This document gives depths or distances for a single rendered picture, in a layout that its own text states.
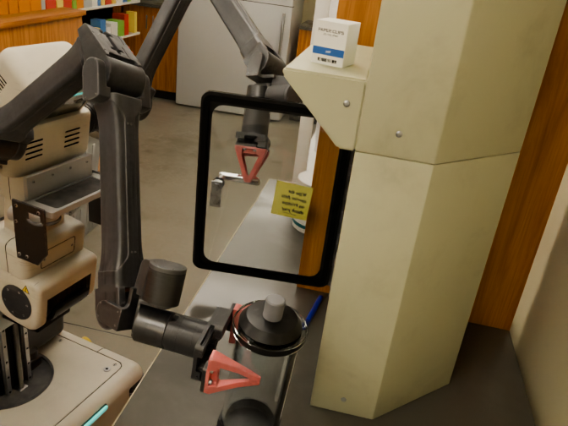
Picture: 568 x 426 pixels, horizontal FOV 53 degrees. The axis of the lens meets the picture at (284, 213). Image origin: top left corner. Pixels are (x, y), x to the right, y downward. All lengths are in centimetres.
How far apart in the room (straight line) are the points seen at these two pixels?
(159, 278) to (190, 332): 9
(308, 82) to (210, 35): 521
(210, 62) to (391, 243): 526
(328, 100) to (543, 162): 56
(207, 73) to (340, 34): 525
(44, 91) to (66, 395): 117
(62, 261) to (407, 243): 108
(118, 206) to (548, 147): 81
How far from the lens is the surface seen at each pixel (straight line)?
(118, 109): 96
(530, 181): 123
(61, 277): 164
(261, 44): 126
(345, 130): 80
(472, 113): 83
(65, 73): 108
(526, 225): 127
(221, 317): 87
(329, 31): 84
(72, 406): 200
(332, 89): 79
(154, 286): 86
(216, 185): 116
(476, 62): 80
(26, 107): 117
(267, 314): 80
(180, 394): 104
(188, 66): 611
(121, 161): 94
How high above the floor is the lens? 166
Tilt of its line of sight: 25 degrees down
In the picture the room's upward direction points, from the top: 7 degrees clockwise
